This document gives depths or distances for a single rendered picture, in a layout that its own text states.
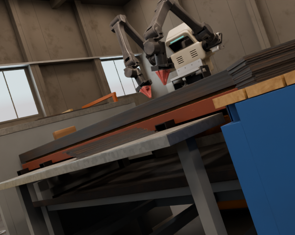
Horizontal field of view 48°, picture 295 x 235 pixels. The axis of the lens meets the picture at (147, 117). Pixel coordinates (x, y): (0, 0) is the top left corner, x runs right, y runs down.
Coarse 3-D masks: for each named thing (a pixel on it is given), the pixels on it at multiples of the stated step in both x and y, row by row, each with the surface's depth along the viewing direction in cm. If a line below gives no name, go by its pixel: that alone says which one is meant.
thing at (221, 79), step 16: (208, 80) 104; (224, 80) 101; (176, 96) 114; (192, 96) 110; (128, 112) 131; (144, 112) 126; (96, 128) 147; (112, 128) 140; (48, 144) 177; (64, 144) 167
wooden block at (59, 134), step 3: (72, 126) 189; (63, 129) 187; (66, 129) 187; (69, 129) 188; (72, 129) 189; (75, 129) 190; (54, 132) 185; (57, 132) 185; (60, 132) 185; (63, 132) 186; (66, 132) 187; (69, 132) 188; (72, 132) 188; (54, 135) 187; (57, 135) 184; (60, 135) 185; (63, 135) 186; (54, 138) 189; (57, 138) 184
